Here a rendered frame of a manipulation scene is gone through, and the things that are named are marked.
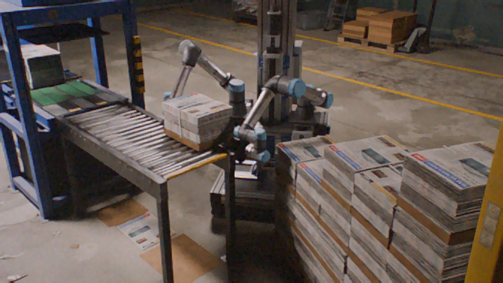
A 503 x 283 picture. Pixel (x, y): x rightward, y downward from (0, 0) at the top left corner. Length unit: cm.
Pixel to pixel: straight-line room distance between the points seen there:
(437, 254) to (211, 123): 160
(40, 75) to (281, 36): 210
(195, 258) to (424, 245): 184
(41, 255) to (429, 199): 266
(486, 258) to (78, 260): 271
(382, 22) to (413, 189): 714
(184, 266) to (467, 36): 724
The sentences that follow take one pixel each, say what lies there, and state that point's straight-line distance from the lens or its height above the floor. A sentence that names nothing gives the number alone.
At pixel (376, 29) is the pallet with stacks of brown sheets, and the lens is 899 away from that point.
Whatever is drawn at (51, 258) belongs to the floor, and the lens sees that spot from 364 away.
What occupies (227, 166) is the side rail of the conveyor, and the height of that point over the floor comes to 72.
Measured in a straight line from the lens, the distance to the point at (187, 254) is 344.
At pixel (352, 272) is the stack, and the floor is 54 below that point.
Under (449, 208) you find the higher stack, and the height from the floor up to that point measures 120.
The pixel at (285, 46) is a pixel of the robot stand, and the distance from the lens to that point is 347.
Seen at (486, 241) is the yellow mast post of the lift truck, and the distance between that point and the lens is 142.
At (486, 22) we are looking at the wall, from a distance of 930.
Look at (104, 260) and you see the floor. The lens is 350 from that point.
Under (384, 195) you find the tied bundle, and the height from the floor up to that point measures 106.
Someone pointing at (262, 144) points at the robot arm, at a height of 90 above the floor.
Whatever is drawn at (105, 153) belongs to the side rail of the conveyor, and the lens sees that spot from 313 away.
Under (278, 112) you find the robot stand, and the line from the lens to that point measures 353.
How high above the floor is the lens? 209
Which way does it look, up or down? 25 degrees down
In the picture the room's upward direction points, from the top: straight up
